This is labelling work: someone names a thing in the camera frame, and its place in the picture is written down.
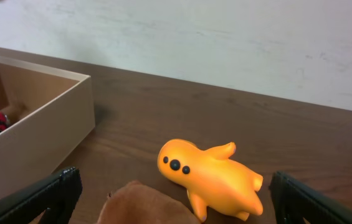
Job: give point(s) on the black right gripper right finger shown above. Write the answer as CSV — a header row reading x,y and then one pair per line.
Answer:
x,y
297,203

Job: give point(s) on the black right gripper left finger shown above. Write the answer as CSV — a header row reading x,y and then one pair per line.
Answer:
x,y
53,198

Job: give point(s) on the white cardboard box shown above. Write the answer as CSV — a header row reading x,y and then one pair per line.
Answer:
x,y
50,112

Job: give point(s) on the brown plush toy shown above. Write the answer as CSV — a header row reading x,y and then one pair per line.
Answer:
x,y
136,203

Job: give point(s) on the orange squishy figure toy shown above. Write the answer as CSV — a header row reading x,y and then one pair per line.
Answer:
x,y
212,179

